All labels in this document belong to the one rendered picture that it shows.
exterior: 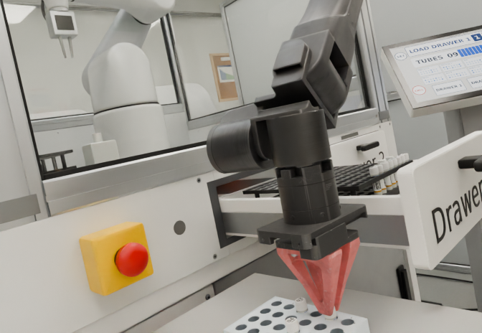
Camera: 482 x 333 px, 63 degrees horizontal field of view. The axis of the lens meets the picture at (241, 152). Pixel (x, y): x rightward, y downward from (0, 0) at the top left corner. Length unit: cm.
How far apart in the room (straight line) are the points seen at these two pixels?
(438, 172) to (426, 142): 190
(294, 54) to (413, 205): 20
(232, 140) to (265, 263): 40
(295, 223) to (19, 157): 33
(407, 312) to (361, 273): 54
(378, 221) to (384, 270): 66
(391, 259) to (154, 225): 75
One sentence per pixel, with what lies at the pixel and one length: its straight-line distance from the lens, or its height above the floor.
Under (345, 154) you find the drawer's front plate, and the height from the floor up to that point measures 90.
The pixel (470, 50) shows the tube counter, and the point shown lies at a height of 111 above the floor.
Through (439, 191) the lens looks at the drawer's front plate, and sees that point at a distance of 50.
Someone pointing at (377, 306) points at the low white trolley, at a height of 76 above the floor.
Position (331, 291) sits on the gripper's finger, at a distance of 41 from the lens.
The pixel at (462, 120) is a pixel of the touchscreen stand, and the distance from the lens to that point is 153.
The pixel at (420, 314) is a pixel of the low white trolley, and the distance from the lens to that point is 51.
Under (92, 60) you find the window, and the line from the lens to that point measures 60.
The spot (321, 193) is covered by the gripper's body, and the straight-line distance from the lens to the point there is 37.
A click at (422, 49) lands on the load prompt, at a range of 156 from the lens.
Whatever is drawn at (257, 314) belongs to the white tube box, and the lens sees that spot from 47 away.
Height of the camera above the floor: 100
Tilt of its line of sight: 3 degrees down
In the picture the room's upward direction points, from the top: 12 degrees counter-clockwise
